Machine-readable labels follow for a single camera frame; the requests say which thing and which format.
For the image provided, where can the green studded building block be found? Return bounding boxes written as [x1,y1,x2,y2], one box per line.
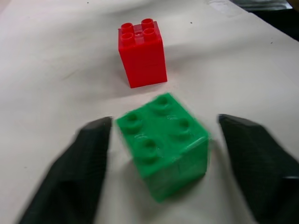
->
[116,92,210,203]

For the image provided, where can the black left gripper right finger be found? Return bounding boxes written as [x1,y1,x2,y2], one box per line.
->
[218,113,299,224]

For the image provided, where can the red studded building block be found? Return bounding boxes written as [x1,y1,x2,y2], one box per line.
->
[118,18,168,89]

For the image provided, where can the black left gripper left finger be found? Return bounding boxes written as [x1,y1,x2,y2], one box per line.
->
[14,116,112,224]

